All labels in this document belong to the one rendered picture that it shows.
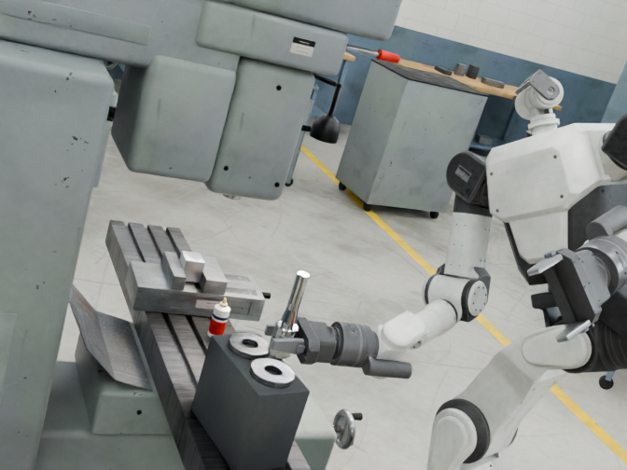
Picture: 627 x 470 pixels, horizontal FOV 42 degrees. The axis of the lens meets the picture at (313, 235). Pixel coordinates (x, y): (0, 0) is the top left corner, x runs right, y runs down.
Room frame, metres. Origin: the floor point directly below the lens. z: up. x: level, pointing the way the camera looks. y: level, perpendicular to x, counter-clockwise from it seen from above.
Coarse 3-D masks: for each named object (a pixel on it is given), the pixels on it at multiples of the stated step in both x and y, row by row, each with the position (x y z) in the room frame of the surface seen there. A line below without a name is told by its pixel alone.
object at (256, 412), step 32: (224, 352) 1.48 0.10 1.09; (256, 352) 1.49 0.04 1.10; (224, 384) 1.46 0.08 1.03; (256, 384) 1.40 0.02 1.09; (288, 384) 1.42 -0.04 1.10; (224, 416) 1.43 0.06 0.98; (256, 416) 1.37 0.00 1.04; (288, 416) 1.41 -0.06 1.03; (224, 448) 1.41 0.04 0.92; (256, 448) 1.38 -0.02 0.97; (288, 448) 1.43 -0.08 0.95
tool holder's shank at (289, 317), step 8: (304, 272) 1.45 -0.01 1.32; (296, 280) 1.44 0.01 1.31; (304, 280) 1.44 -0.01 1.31; (296, 288) 1.44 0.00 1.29; (304, 288) 1.44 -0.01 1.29; (296, 296) 1.43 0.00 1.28; (288, 304) 1.44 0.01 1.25; (296, 304) 1.44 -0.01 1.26; (288, 312) 1.43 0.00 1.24; (296, 312) 1.44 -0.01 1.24; (288, 320) 1.43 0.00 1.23; (296, 320) 1.44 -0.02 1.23
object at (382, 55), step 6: (348, 48) 1.85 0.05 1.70; (354, 48) 1.85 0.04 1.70; (360, 48) 1.86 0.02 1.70; (366, 48) 1.87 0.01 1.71; (372, 54) 1.88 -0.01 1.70; (378, 54) 1.88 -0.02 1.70; (384, 54) 1.88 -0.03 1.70; (390, 54) 1.89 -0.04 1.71; (396, 54) 1.91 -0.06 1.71; (384, 60) 1.89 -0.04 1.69; (390, 60) 1.89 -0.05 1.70; (396, 60) 1.90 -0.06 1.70
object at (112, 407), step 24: (96, 360) 1.74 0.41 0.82; (144, 360) 1.80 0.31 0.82; (96, 384) 1.65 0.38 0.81; (120, 384) 1.67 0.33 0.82; (96, 408) 1.62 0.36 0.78; (120, 408) 1.64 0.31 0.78; (144, 408) 1.66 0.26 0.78; (96, 432) 1.62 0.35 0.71; (120, 432) 1.64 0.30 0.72; (144, 432) 1.67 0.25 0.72; (168, 432) 1.70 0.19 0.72
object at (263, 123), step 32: (256, 64) 1.77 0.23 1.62; (256, 96) 1.77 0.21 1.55; (288, 96) 1.80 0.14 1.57; (224, 128) 1.76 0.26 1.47; (256, 128) 1.78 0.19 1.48; (288, 128) 1.81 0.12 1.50; (224, 160) 1.75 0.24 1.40; (256, 160) 1.79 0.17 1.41; (288, 160) 1.83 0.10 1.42; (224, 192) 1.77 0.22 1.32; (256, 192) 1.80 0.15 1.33
